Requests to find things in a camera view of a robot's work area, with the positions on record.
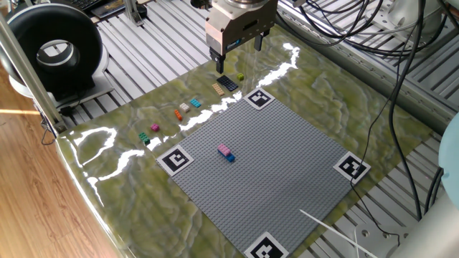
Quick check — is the grey cylindrical pedestal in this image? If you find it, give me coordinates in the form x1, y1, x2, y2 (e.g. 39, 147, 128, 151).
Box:
372, 0, 445, 37

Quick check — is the silver robot mounting plate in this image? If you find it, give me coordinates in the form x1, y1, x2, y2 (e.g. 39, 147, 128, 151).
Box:
353, 221, 410, 258

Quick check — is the silver Schunk gripper body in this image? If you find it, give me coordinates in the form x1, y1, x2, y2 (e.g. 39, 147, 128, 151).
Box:
204, 0, 279, 57

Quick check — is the black Lego plate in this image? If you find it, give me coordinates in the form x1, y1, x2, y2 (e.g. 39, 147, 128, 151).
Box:
216, 75, 240, 92

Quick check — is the thick black cable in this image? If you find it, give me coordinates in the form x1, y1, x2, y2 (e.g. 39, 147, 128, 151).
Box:
387, 0, 428, 221

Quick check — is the thin black cable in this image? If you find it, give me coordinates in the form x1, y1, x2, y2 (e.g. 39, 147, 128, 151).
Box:
348, 67, 401, 247

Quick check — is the green marble pattern mat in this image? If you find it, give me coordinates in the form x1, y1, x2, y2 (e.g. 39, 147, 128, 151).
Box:
55, 24, 435, 258

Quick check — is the blue Lego brick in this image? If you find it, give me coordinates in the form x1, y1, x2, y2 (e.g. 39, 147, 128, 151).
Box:
217, 148, 237, 163

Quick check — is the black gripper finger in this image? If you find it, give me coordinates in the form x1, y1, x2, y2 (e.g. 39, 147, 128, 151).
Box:
253, 30, 270, 52
209, 48, 226, 75

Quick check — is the white zip tie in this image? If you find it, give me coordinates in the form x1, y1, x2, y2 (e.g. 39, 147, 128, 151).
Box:
299, 209, 379, 258

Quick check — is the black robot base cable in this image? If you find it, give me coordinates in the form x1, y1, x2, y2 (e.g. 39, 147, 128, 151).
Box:
424, 166, 445, 216

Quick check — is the black round ring device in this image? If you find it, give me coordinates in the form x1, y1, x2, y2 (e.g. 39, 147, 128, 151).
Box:
0, 2, 115, 108

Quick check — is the aluminium frame post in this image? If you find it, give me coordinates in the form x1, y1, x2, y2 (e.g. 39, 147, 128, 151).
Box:
0, 12, 68, 134

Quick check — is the grey Lego baseplate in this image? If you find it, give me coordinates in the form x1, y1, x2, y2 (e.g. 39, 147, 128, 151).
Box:
156, 87, 372, 258

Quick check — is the black keyboard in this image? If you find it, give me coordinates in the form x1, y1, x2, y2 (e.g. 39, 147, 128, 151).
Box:
67, 0, 103, 11

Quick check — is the black gripper cable green plug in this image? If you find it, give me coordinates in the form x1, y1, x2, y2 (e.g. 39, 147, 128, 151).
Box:
299, 0, 388, 41

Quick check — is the black white fiducial marker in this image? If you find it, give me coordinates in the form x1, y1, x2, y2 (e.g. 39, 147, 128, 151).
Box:
156, 145, 195, 177
333, 150, 372, 185
242, 87, 276, 110
243, 231, 290, 258

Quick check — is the metal bracket stand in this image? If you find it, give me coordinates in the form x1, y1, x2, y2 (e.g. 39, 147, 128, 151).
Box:
123, 0, 148, 27

